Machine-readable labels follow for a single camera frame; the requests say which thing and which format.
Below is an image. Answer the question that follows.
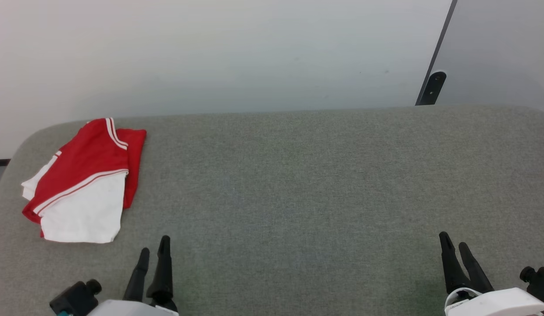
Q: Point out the red and white jersey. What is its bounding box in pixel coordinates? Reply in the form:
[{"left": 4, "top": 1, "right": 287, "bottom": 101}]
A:
[{"left": 21, "top": 117, "right": 147, "bottom": 244}]

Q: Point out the black metal wall bracket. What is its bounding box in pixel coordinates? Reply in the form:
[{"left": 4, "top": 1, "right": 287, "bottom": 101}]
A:
[{"left": 417, "top": 71, "right": 447, "bottom": 106}]

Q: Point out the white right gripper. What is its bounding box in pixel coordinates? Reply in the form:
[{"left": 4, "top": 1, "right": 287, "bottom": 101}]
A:
[{"left": 439, "top": 232, "right": 544, "bottom": 316}]

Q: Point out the grey fabric sofa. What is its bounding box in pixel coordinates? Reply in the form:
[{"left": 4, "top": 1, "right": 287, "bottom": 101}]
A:
[{"left": 0, "top": 104, "right": 544, "bottom": 316}]

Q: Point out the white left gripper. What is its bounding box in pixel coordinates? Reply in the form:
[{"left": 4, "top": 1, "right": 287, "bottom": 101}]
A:
[{"left": 87, "top": 235, "right": 179, "bottom": 316}]

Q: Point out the dark door frame strip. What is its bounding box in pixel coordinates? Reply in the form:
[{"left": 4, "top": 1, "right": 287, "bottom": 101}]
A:
[{"left": 415, "top": 0, "right": 458, "bottom": 106}]

